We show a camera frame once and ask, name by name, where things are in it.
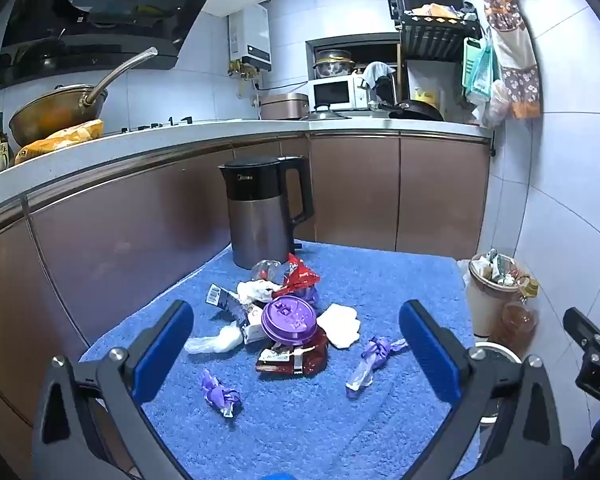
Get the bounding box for white tissue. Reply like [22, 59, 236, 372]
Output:
[237, 280, 281, 306]

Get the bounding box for brown rice cooker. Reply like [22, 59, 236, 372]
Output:
[261, 92, 310, 122]

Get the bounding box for purple candy wrapper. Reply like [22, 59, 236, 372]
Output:
[346, 336, 410, 400]
[200, 369, 242, 418]

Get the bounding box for black dish rack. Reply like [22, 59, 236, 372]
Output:
[386, 0, 482, 61]

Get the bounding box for hanging plastic bags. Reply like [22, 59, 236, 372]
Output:
[472, 80, 510, 128]

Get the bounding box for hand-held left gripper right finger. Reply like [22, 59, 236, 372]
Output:
[399, 300, 576, 480]

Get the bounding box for floral apron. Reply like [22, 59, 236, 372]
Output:
[480, 0, 541, 120]

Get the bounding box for black frying pan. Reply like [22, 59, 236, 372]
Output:
[390, 100, 446, 122]

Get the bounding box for black range hood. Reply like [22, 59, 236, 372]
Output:
[0, 0, 231, 92]

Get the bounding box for red snack packet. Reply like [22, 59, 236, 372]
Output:
[272, 254, 321, 306]

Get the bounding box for stacked metal pots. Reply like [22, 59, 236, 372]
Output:
[313, 49, 356, 80]

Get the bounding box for metal wok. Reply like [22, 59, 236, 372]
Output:
[8, 47, 158, 147]

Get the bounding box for cooking oil bottle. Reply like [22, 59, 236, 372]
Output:
[500, 277, 540, 351]

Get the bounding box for black white packet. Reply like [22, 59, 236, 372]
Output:
[206, 282, 251, 321]

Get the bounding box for grey black electric kettle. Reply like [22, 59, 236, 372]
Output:
[217, 156, 315, 270]

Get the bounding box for white round waste bin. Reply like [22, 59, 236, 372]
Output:
[472, 341, 523, 426]

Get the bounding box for beige waste bin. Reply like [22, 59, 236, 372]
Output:
[467, 254, 531, 338]

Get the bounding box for clear plastic cup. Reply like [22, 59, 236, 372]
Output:
[252, 259, 286, 283]

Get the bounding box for pile of mixed waste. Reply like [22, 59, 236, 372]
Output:
[475, 249, 523, 283]

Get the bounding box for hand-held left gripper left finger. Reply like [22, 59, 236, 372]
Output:
[32, 300, 196, 480]

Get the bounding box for yellow plastic bag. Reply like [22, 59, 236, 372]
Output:
[14, 119, 104, 165]

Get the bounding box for white water heater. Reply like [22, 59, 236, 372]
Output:
[228, 2, 273, 73]

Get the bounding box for grey blue cloth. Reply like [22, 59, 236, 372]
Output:
[362, 61, 396, 90]

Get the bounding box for green cutting board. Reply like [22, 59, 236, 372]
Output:
[462, 37, 495, 103]

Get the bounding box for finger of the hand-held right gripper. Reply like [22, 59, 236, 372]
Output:
[564, 307, 600, 353]

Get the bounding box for small white carton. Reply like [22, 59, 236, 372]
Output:
[242, 310, 271, 345]

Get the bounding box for white microwave oven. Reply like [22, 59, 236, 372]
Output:
[307, 74, 370, 111]

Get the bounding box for clear plastic wrap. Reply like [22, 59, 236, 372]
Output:
[184, 325, 245, 356]

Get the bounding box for glass pot lid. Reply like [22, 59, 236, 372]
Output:
[300, 102, 351, 122]

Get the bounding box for blue towel mat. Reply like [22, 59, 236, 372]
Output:
[80, 240, 486, 480]

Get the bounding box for purple plastic lid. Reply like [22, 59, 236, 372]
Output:
[261, 295, 315, 346]

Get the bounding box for brown kitchen cabinet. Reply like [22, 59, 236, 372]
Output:
[0, 120, 495, 461]

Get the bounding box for black gas stove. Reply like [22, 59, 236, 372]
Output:
[122, 116, 195, 134]

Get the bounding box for white paper napkin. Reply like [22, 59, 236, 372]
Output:
[316, 302, 361, 348]

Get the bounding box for dark red wrapper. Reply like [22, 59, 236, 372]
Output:
[255, 330, 330, 376]

